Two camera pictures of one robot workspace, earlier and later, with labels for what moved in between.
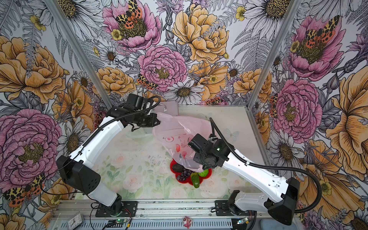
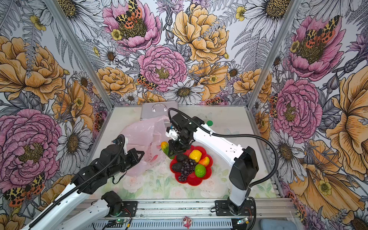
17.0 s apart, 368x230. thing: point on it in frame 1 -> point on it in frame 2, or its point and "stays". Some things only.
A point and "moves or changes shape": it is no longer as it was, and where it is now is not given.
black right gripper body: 201,159 -> 181,144
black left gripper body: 144,120 -> 122,166
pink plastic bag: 174,133 moves or changes shape
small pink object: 187,222 stays
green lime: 204,173 stays
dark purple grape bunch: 184,175 stays
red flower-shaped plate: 188,180 -> 177,174
